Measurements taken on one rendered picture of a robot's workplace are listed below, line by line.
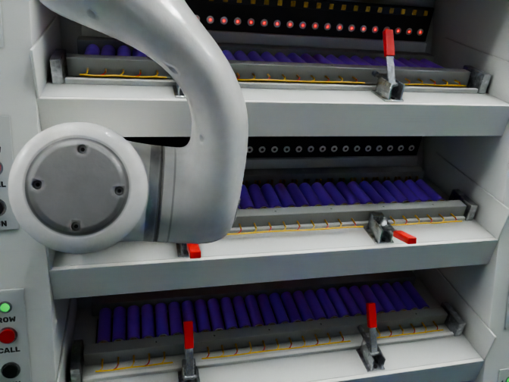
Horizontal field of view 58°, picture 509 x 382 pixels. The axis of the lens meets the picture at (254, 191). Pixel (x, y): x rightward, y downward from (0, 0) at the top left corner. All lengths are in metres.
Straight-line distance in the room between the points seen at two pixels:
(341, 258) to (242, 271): 0.14
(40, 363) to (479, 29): 0.75
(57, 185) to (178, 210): 0.09
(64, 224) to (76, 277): 0.28
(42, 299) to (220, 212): 0.30
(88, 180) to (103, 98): 0.25
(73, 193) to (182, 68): 0.10
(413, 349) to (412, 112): 0.36
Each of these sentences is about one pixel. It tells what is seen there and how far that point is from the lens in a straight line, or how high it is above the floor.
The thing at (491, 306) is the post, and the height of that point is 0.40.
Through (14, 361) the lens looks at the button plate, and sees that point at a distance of 0.63.
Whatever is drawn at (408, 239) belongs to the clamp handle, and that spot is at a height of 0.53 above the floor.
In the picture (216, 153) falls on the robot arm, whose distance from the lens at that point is 0.32.
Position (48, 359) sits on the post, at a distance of 0.62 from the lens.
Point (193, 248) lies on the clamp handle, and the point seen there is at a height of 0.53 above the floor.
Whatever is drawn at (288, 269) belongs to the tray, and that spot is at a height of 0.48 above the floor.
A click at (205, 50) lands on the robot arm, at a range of 0.31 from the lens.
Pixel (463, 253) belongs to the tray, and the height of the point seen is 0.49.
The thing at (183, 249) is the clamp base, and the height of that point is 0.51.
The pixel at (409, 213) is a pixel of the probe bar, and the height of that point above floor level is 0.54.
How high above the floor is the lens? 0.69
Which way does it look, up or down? 10 degrees down
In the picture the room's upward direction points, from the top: 1 degrees clockwise
